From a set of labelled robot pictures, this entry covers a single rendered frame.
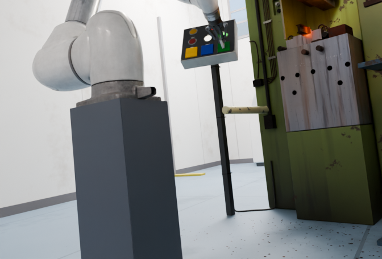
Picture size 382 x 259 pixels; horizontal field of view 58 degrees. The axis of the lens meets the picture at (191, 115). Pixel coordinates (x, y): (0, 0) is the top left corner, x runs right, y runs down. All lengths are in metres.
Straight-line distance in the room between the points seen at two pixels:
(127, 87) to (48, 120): 2.71
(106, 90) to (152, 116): 0.14
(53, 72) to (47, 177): 2.53
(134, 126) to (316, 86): 1.18
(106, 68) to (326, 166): 1.27
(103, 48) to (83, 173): 0.34
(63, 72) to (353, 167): 1.36
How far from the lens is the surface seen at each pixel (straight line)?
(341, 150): 1.84
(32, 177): 3.51
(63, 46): 1.11
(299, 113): 1.91
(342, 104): 1.83
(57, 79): 1.12
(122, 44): 0.98
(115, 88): 0.95
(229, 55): 2.05
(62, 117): 3.73
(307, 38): 1.99
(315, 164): 1.90
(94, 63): 0.99
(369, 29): 2.04
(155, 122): 0.98
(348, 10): 2.47
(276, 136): 2.20
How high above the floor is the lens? 0.47
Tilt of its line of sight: 4 degrees up
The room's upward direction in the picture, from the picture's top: 6 degrees counter-clockwise
